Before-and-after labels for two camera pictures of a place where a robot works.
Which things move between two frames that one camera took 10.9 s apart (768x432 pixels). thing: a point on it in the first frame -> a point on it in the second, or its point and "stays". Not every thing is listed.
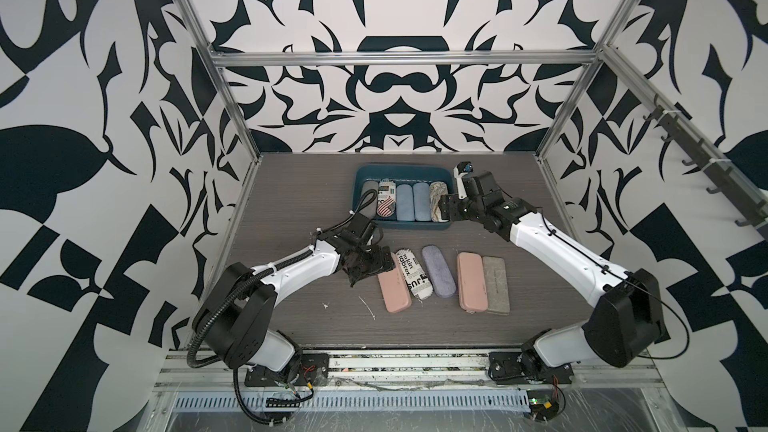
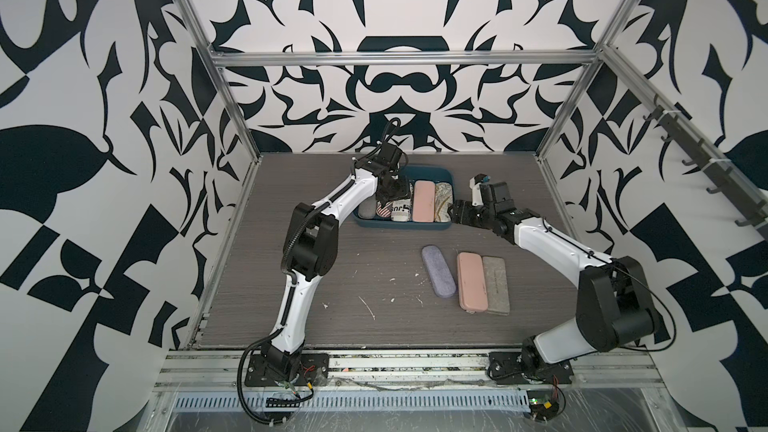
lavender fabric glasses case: x=438 y=270 stays
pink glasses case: x=472 y=287 stays
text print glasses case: x=417 y=279 -> x=401 y=210
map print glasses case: x=437 y=190 stays
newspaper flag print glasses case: x=386 y=206 stays
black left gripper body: x=370 y=262 -> x=397 y=190
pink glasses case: x=394 y=289 -> x=423 y=202
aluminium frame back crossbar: x=405 y=54 stays
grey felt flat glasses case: x=497 y=298 stays
